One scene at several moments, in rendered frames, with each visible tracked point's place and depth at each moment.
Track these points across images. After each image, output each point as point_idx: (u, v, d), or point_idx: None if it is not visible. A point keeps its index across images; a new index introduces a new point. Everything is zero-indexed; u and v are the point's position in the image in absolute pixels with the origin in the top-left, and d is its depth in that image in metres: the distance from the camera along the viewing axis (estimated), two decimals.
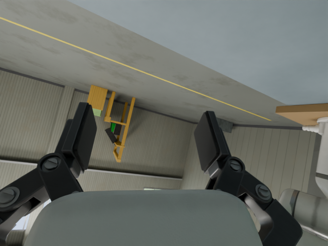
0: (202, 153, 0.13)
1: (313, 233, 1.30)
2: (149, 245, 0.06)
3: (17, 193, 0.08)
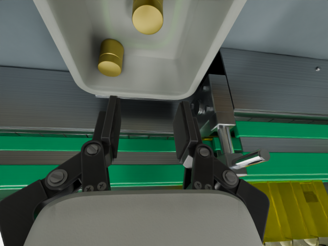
0: (177, 143, 0.13)
1: None
2: (149, 245, 0.06)
3: (65, 174, 0.09)
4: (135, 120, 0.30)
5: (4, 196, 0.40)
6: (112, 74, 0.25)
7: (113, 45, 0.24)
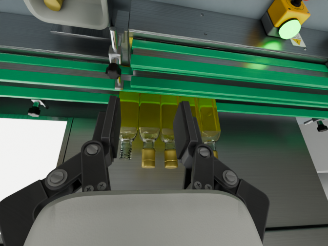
0: (177, 143, 0.13)
1: None
2: (149, 245, 0.06)
3: (65, 174, 0.09)
4: (77, 48, 0.45)
5: None
6: (55, 9, 0.39)
7: None
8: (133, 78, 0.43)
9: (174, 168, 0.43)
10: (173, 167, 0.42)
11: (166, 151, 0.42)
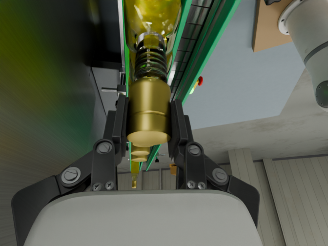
0: (170, 141, 0.13)
1: None
2: (149, 245, 0.06)
3: (78, 172, 0.09)
4: None
5: None
6: None
7: None
8: None
9: (137, 146, 0.25)
10: (142, 145, 0.25)
11: None
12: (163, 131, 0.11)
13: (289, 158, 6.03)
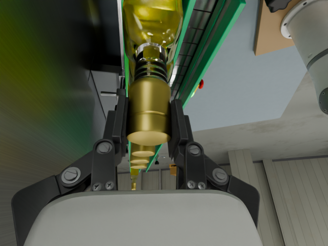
0: (170, 141, 0.13)
1: None
2: (149, 245, 0.06)
3: (78, 172, 0.09)
4: None
5: None
6: None
7: None
8: None
9: (137, 155, 0.24)
10: (142, 155, 0.24)
11: None
12: (163, 131, 0.11)
13: (289, 159, 6.03)
